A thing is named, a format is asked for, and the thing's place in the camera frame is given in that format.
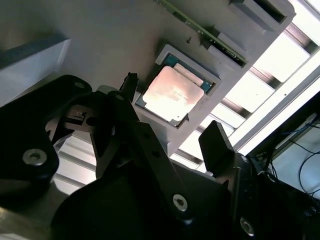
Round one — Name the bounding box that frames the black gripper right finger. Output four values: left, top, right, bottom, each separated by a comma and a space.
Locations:
198, 119, 257, 238

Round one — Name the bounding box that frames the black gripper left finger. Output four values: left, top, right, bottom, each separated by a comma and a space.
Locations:
0, 72, 196, 222

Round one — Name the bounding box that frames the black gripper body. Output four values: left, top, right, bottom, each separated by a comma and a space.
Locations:
51, 159, 251, 240

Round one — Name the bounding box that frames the silver topped CPU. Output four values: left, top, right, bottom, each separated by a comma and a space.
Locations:
136, 56, 216, 128

